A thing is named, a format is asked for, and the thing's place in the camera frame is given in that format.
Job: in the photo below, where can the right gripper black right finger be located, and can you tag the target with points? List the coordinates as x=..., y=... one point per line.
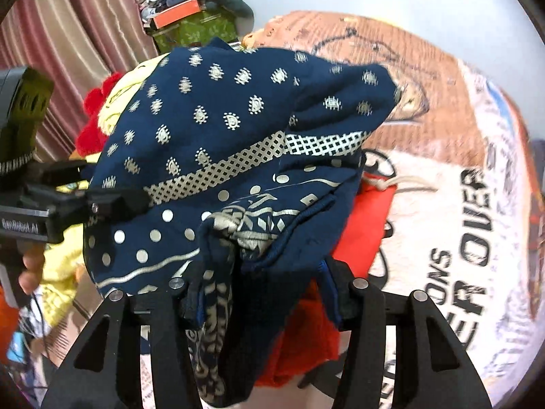
x=432, y=368

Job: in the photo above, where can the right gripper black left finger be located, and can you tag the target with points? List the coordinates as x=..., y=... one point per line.
x=102, y=368

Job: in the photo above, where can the navy patterned zip hoodie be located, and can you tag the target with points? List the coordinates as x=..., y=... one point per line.
x=238, y=170

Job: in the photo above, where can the left hand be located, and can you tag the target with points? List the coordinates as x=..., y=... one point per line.
x=33, y=260

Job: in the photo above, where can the red garment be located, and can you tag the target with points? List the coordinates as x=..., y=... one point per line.
x=323, y=285

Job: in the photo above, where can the newspaper print bed cover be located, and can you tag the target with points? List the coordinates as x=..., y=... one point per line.
x=466, y=220

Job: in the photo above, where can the striped maroon curtain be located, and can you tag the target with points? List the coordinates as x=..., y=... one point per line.
x=77, y=44

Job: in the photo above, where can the green patterned storage box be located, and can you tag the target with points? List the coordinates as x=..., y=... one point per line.
x=196, y=30

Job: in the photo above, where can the orange box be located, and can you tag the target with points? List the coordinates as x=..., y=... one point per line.
x=175, y=13

